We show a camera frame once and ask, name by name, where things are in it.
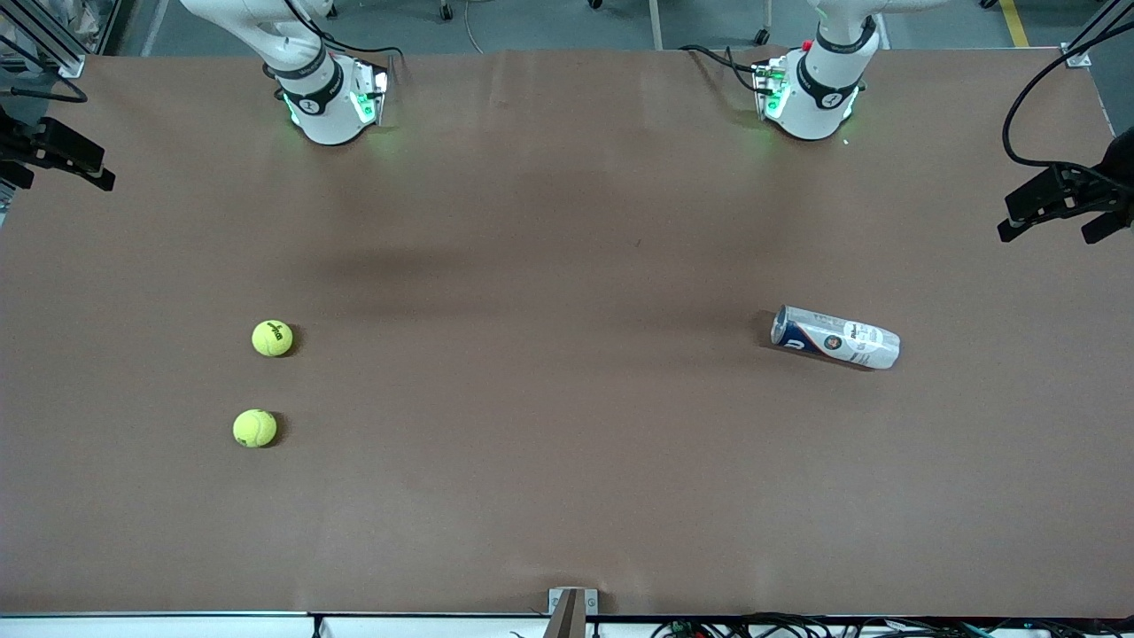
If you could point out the aluminium frame post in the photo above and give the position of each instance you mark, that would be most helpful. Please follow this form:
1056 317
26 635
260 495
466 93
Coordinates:
1076 58
66 60

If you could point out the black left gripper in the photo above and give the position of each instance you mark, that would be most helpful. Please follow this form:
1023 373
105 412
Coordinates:
1118 165

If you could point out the yellow tennis ball black logo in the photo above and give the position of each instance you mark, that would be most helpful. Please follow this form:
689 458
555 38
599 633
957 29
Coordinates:
272 338

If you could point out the plain yellow tennis ball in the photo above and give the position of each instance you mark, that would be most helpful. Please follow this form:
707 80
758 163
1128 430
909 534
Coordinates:
255 428

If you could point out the grey metal pole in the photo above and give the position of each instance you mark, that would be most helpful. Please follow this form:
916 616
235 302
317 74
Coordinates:
656 22

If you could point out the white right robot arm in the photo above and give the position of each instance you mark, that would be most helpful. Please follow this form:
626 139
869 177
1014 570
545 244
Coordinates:
328 115

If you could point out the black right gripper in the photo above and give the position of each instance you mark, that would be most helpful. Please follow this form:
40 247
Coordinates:
11 142

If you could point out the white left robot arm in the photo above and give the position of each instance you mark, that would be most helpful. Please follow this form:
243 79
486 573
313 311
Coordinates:
811 106

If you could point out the clear plastic tennis ball can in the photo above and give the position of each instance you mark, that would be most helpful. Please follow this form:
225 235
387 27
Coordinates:
837 338

